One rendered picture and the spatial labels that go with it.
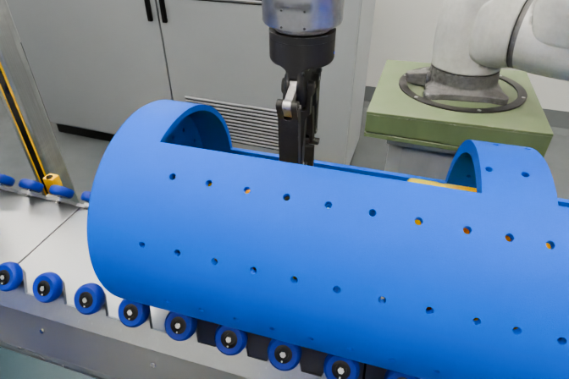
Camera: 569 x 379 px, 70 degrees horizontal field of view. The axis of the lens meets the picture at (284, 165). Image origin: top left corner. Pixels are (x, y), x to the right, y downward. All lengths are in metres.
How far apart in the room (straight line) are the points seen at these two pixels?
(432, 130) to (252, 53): 1.42
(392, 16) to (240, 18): 1.44
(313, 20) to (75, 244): 0.60
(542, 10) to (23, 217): 1.06
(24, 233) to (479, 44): 0.98
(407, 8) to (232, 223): 2.92
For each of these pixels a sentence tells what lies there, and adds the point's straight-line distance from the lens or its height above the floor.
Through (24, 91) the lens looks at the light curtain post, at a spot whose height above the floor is 1.05.
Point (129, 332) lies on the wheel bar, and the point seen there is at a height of 0.92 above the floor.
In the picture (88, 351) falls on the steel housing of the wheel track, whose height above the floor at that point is 0.87.
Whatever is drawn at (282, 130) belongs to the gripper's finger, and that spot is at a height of 1.23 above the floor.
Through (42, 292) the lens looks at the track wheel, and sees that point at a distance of 0.73.
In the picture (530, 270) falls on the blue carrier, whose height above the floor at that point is 1.19.
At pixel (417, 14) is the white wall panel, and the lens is 3.25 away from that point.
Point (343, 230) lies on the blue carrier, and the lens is 0.39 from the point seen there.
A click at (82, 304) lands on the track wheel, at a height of 0.96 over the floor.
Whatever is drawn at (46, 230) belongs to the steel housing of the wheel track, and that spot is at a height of 0.93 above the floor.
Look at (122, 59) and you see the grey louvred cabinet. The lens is 2.65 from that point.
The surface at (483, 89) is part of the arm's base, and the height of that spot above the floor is 1.09.
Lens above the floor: 1.46
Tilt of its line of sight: 34 degrees down
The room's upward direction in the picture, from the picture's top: straight up
